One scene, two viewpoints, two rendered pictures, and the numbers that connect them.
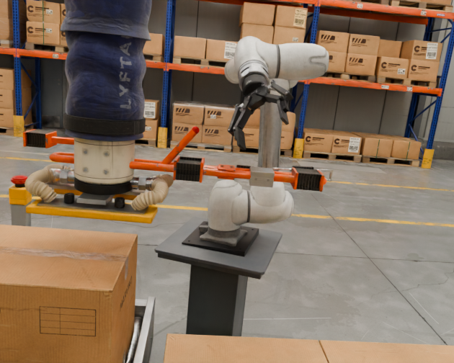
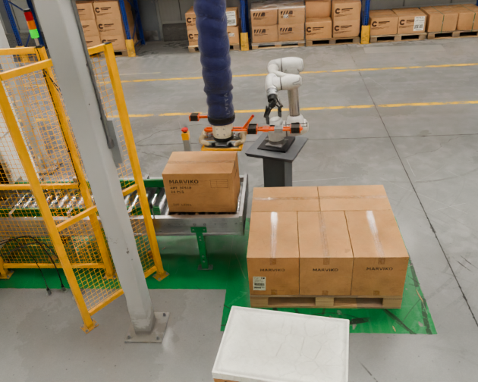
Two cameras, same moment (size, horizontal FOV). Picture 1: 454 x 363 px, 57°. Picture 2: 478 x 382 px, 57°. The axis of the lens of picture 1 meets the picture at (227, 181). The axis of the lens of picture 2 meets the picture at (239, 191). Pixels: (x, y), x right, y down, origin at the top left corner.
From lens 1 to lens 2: 2.45 m
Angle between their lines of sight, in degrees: 21
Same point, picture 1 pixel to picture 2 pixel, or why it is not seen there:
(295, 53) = (287, 82)
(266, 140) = (290, 98)
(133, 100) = (230, 110)
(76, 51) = (210, 98)
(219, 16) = not seen: outside the picture
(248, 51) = (268, 83)
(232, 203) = not seen: hidden behind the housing
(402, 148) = (467, 20)
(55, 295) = (214, 176)
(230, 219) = (278, 136)
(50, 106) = (149, 23)
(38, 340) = (210, 189)
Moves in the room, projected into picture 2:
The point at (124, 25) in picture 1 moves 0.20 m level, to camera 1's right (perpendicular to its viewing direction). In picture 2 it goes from (224, 89) to (250, 89)
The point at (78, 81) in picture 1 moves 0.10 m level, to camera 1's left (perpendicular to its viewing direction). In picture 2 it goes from (212, 108) to (199, 108)
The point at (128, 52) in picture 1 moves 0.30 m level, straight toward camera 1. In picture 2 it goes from (227, 95) to (229, 111)
